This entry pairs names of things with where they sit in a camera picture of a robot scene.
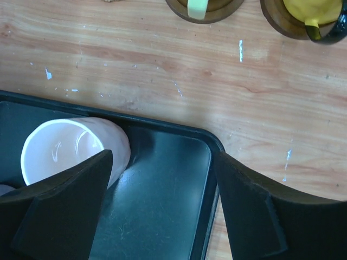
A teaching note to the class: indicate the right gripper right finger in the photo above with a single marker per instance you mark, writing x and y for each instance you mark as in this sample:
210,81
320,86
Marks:
269,220

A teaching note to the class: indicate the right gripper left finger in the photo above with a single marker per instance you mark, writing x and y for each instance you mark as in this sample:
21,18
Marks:
56,218

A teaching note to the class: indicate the pink mug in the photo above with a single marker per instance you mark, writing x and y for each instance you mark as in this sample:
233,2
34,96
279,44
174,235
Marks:
57,145

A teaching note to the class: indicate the black plastic tray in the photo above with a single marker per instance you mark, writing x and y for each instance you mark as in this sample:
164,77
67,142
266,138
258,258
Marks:
162,206

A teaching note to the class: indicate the dark wooden coaster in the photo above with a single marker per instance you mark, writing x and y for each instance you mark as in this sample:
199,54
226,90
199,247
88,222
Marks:
217,10
282,21

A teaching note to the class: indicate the yellow transparent cup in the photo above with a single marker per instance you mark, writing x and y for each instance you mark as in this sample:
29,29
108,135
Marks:
316,13

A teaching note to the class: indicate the pale green mug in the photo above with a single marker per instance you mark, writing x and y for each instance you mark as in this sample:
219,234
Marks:
197,9

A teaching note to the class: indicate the woven rattan coaster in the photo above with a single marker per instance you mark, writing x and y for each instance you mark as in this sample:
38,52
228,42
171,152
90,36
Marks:
111,0

